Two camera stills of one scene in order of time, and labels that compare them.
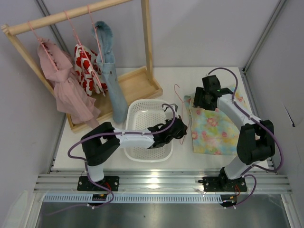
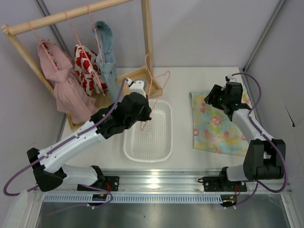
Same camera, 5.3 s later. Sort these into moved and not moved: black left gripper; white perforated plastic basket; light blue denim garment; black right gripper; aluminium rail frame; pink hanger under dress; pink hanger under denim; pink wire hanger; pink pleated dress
Moved: black right gripper; black left gripper; pink wire hanger
Not moved: pink pleated dress; white perforated plastic basket; light blue denim garment; pink hanger under denim; aluminium rail frame; pink hanger under dress
